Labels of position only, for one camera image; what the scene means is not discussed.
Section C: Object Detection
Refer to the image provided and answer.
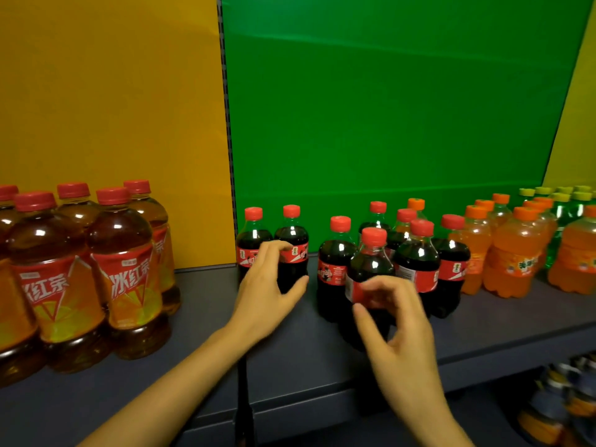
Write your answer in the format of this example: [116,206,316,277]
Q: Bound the yellow backing board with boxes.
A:
[542,4,596,189]

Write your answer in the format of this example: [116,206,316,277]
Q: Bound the yellow-capped green soda bottle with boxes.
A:
[570,190,595,219]
[547,192,574,268]

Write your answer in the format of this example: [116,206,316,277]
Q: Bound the person's left hand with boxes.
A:
[227,240,310,354]

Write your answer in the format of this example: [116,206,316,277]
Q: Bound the orange backing board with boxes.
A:
[0,0,237,271]

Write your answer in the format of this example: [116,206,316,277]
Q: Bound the group of dark cola bottles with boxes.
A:
[236,201,471,320]

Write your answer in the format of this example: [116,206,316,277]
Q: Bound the person's right hand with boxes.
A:
[351,274,449,420]

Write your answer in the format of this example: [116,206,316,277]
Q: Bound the red-capped black cola bottle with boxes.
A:
[317,216,357,323]
[342,227,397,352]
[274,204,310,294]

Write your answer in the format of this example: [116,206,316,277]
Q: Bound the white handled jug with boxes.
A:
[563,353,596,443]

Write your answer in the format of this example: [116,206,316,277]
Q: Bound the bottles on lower shelf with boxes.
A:
[517,367,571,445]

